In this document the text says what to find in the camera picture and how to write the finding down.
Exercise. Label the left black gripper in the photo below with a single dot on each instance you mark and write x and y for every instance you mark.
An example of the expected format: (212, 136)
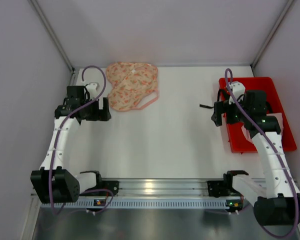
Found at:
(98, 110)

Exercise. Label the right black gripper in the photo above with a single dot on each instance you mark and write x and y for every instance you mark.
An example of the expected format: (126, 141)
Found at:
(222, 110)

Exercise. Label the floral mesh laundry bag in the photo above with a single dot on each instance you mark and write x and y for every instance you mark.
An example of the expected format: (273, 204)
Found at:
(133, 89)

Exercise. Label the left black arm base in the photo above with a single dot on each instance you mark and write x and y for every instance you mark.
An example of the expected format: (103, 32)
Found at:
(111, 185)

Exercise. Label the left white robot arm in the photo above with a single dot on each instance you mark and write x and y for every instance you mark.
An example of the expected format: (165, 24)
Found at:
(57, 158)

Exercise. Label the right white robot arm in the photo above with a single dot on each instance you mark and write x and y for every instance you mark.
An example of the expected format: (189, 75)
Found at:
(278, 204)

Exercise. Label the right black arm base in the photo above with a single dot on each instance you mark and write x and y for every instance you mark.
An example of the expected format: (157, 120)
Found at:
(220, 188)

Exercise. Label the red plastic tray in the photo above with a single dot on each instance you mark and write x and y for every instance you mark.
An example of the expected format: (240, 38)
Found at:
(237, 139)

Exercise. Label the pink folded cloth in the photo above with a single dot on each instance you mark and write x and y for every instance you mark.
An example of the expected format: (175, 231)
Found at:
(278, 120)

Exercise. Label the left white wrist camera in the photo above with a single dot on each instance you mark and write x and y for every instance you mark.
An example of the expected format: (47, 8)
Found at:
(93, 88)

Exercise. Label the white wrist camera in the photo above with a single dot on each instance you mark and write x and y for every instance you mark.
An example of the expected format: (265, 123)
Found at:
(236, 90)
(93, 88)

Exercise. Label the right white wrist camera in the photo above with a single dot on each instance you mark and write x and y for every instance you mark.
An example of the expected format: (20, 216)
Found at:
(236, 90)

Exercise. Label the aluminium mounting rail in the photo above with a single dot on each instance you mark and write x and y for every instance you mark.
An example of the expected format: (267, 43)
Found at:
(162, 186)

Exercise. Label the slotted grey cable duct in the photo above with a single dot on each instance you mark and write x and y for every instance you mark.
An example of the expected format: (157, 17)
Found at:
(156, 203)

